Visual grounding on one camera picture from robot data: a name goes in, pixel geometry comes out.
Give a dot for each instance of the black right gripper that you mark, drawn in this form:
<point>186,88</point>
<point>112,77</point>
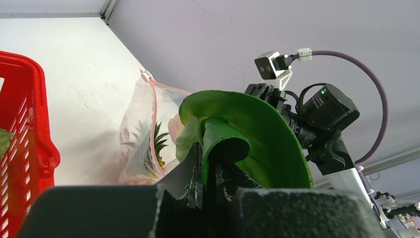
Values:
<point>271,95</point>

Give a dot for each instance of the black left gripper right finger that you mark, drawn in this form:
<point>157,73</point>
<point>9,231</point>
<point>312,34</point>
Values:
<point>243,209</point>

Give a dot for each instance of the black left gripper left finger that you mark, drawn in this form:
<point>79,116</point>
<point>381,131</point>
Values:
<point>170,208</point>

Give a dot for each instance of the toy pineapple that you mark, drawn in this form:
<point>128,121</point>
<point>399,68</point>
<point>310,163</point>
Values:
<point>143,156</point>

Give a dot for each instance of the green leafy bok choy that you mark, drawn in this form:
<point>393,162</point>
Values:
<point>243,130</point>

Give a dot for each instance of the clear zip top bag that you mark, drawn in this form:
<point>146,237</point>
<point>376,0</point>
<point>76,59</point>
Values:
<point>151,102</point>

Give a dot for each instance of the red plastic shopping basket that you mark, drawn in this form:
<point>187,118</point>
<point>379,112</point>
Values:
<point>27,168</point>

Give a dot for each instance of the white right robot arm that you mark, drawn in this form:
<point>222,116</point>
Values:
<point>318,124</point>

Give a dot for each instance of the aluminium frame rail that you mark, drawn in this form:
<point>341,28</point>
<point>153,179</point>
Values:
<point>397,172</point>

